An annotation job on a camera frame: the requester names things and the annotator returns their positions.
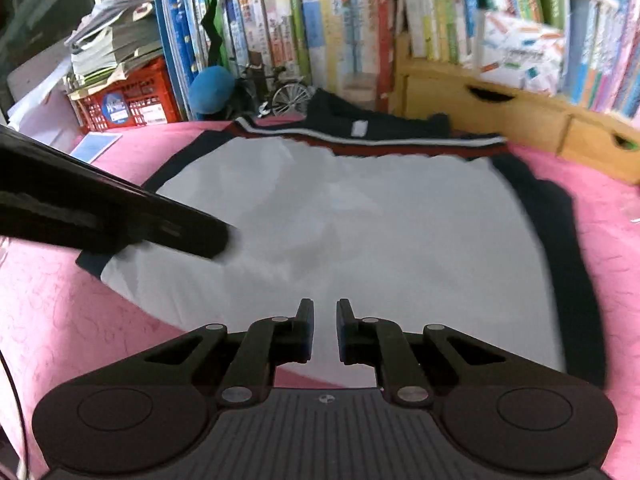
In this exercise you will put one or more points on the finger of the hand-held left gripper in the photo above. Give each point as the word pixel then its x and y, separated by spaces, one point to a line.
pixel 190 232

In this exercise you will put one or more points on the dark monitor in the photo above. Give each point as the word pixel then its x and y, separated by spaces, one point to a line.
pixel 40 20

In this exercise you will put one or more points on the pink rabbit print blanket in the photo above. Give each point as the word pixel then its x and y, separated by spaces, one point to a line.
pixel 60 310

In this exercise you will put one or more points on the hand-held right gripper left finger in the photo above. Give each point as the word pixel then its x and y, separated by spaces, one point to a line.
pixel 305 330

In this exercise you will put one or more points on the row of tall picture books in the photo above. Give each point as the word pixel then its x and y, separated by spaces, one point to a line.
pixel 320 35

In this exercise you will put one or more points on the row of paperback books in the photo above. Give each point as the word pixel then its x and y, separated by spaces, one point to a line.
pixel 600 60

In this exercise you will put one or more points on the blue plush ball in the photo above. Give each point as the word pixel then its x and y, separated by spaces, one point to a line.
pixel 210 90

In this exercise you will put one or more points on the red plastic crate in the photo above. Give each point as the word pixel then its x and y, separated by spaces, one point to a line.
pixel 150 90

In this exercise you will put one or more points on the white colourful printed box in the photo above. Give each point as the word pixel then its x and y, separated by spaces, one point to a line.
pixel 520 55

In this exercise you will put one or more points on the white paper sheet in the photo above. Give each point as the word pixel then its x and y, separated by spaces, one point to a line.
pixel 40 90

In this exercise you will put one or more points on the blue paper sheet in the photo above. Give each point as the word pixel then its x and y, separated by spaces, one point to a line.
pixel 95 146

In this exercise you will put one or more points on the wooden drawer organizer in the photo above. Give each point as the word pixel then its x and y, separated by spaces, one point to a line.
pixel 530 115

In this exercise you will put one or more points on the navy and white jacket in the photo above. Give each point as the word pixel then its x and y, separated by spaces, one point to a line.
pixel 350 220

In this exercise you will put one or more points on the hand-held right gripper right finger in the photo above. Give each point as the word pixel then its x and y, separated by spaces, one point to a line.
pixel 345 330

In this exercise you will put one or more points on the stack of papers and magazines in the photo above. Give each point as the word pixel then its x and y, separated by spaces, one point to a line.
pixel 120 40

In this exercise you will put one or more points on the small bicycle model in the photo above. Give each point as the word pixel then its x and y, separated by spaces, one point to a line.
pixel 290 97

